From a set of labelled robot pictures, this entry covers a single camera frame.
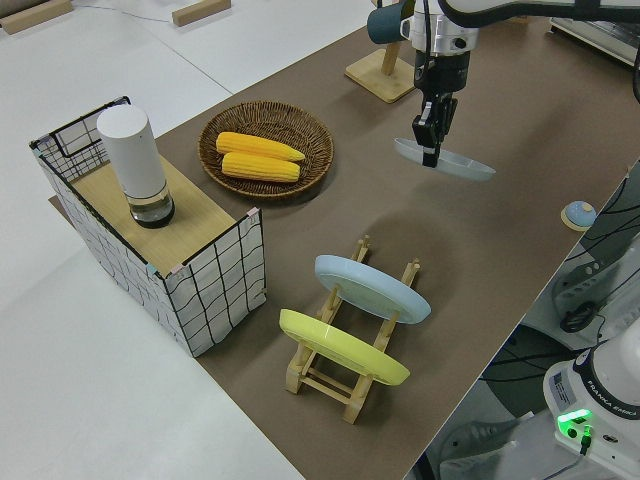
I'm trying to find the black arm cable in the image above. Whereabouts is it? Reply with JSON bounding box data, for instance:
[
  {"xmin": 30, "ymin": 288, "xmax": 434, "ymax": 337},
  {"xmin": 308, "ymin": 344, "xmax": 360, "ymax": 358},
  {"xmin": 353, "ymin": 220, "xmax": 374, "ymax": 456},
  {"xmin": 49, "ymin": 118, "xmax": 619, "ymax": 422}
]
[{"xmin": 421, "ymin": 0, "xmax": 437, "ymax": 52}]

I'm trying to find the gray plate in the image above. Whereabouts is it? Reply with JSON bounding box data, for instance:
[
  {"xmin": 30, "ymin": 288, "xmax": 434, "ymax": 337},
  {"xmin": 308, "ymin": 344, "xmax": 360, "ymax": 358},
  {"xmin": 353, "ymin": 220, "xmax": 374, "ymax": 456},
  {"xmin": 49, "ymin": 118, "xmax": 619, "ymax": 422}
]
[{"xmin": 393, "ymin": 137, "xmax": 497, "ymax": 183}]

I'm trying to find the white toaster oven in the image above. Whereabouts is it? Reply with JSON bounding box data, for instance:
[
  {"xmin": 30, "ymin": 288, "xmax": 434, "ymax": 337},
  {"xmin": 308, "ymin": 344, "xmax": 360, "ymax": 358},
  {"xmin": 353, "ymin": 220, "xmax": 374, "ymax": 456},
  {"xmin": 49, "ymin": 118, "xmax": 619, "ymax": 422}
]
[{"xmin": 549, "ymin": 16, "xmax": 640, "ymax": 72}]

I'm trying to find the wooden plate rack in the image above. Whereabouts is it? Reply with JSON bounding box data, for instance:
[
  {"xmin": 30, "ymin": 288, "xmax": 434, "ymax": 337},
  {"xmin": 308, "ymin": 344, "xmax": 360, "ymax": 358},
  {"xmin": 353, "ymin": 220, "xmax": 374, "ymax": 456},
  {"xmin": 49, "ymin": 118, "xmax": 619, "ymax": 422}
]
[{"xmin": 284, "ymin": 234, "xmax": 422, "ymax": 426}]

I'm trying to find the blue service bell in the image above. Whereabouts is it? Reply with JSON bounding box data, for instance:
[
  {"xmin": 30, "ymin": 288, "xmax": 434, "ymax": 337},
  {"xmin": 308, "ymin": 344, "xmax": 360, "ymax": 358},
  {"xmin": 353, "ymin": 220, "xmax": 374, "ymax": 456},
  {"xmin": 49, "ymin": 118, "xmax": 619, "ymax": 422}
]
[{"xmin": 560, "ymin": 200, "xmax": 597, "ymax": 232}]

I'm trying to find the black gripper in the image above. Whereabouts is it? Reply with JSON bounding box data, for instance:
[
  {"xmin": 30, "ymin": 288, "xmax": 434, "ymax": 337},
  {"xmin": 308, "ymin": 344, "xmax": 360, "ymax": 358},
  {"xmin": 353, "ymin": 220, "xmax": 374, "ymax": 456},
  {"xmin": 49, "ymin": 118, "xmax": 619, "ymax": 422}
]
[{"xmin": 411, "ymin": 48, "xmax": 473, "ymax": 169}]

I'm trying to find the wooden mug rack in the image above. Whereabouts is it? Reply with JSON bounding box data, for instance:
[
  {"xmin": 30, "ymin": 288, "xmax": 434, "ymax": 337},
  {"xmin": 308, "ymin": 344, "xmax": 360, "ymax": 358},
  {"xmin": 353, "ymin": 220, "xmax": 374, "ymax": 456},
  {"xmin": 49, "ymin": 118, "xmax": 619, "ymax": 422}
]
[{"xmin": 344, "ymin": 37, "xmax": 419, "ymax": 105}]

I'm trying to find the light blue plate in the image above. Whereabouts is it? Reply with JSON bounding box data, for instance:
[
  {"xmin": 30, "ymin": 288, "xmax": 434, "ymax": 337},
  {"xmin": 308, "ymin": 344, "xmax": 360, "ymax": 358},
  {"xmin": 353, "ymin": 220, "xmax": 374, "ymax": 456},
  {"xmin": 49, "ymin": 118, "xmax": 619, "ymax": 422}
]
[{"xmin": 314, "ymin": 254, "xmax": 433, "ymax": 327}]

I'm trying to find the yellow corn cob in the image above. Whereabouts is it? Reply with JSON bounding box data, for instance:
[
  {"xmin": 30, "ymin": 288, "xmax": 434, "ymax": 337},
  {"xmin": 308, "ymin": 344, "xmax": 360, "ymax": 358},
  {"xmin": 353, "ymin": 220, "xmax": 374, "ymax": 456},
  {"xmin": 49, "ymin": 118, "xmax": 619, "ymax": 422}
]
[
  {"xmin": 215, "ymin": 131, "xmax": 307, "ymax": 164},
  {"xmin": 221, "ymin": 152, "xmax": 302, "ymax": 184}
]

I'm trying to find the yellow plate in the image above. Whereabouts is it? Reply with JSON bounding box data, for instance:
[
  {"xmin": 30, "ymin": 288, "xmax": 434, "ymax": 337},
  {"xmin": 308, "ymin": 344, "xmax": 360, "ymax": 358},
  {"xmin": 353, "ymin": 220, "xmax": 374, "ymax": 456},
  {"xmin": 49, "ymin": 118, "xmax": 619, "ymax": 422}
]
[{"xmin": 278, "ymin": 308, "xmax": 412, "ymax": 387}]

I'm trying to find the wire grid shelf box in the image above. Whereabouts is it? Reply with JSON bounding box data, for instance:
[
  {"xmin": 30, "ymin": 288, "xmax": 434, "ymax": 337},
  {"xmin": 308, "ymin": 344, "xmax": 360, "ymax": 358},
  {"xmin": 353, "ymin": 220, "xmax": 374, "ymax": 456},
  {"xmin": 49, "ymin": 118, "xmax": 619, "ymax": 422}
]
[{"xmin": 28, "ymin": 95, "xmax": 267, "ymax": 360}]

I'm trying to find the wooden block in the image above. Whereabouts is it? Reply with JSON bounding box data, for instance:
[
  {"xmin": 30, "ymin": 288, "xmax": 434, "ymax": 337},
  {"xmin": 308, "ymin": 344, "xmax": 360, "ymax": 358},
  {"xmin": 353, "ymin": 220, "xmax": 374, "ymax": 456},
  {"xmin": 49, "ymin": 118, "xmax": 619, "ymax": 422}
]
[
  {"xmin": 0, "ymin": 0, "xmax": 74, "ymax": 36},
  {"xmin": 171, "ymin": 0, "xmax": 233, "ymax": 28}
]

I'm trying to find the white cylinder bottle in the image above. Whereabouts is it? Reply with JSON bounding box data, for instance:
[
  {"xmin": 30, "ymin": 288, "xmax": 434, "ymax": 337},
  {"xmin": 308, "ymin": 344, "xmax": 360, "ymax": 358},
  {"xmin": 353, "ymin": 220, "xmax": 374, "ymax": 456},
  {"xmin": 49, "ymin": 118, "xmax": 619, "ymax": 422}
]
[{"xmin": 96, "ymin": 105, "xmax": 177, "ymax": 231}]

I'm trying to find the brown wicker basket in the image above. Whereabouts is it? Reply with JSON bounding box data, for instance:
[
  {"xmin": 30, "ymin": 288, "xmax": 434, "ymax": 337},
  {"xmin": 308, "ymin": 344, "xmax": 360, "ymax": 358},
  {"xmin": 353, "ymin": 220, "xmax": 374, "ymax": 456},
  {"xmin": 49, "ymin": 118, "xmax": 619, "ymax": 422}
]
[{"xmin": 198, "ymin": 101, "xmax": 335, "ymax": 202}]

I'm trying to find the brown table mat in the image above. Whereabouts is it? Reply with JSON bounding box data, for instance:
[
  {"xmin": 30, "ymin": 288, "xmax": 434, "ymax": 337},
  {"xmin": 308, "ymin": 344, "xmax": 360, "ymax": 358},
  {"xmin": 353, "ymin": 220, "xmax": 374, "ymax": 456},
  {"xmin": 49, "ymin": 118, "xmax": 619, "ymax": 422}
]
[{"xmin": 47, "ymin": 14, "xmax": 640, "ymax": 480}]

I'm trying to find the dark blue mug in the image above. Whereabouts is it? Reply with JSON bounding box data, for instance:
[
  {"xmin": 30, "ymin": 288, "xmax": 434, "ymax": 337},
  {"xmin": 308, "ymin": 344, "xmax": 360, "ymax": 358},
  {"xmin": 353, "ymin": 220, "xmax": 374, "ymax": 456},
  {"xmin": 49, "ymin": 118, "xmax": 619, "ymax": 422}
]
[{"xmin": 366, "ymin": 1, "xmax": 416, "ymax": 44}]

